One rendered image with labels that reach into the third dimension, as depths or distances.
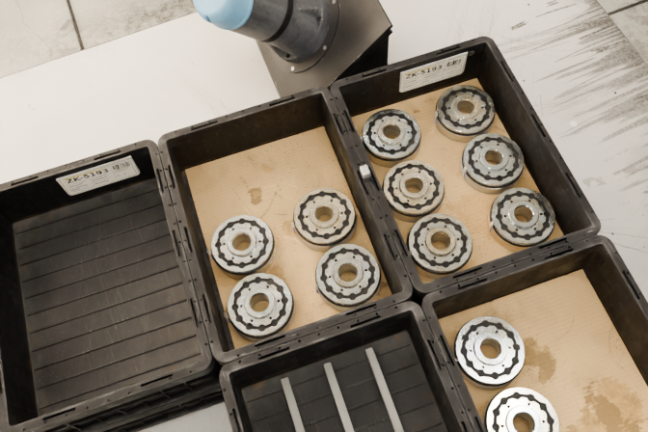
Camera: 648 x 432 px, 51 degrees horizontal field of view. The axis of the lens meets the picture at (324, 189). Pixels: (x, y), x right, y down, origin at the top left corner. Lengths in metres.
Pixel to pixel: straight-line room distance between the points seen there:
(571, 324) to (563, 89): 0.55
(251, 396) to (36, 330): 0.37
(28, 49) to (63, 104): 1.15
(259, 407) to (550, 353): 0.44
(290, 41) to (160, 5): 1.39
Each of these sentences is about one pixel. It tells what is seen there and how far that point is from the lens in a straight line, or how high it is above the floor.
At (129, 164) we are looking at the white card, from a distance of 1.19.
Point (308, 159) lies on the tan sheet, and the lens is 1.21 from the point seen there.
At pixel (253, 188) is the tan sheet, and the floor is 0.83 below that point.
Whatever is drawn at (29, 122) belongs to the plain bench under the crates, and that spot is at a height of 0.70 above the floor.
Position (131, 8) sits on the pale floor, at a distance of 2.67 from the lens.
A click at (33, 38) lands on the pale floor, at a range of 2.72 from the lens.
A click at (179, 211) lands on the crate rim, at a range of 1.08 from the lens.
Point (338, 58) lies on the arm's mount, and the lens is 1.29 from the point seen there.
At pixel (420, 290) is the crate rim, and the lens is 1.00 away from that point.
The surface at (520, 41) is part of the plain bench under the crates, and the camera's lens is 1.55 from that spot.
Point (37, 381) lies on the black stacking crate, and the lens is 1.18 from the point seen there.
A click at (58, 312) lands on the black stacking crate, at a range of 1.20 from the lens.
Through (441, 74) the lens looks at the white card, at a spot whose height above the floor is 0.88.
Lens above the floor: 1.87
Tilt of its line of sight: 63 degrees down
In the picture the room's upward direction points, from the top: 6 degrees counter-clockwise
